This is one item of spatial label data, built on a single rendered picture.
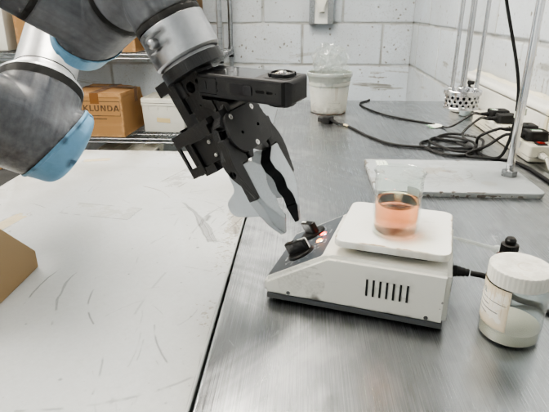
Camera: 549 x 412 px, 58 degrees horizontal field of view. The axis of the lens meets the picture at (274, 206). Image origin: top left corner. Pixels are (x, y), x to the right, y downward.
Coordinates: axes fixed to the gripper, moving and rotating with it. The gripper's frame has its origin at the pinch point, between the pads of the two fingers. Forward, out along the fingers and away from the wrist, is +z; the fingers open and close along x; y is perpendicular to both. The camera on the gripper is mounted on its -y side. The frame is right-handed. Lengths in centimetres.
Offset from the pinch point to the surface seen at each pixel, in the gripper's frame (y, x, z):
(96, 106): 185, -126, -56
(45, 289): 25.8, 16.3, -5.5
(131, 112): 184, -144, -47
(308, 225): 2.1, -4.6, 3.2
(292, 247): 1.7, 0.3, 3.7
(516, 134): -11, -56, 14
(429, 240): -12.3, -3.3, 8.4
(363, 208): -3.9, -8.3, 4.4
